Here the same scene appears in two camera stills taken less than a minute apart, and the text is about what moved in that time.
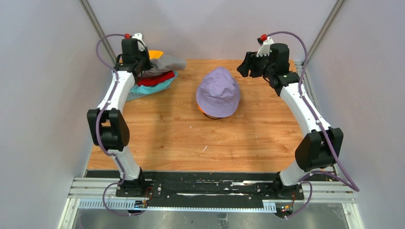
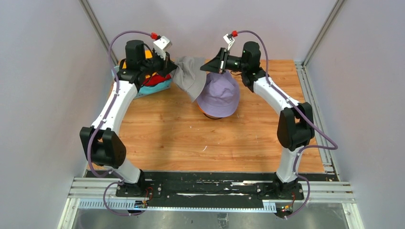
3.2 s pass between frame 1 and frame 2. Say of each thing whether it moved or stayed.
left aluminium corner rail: stayed
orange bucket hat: stayed
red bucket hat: stayed
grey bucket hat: moved
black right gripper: moved
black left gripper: moved
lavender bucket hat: stayed
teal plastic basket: stayed
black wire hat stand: stayed
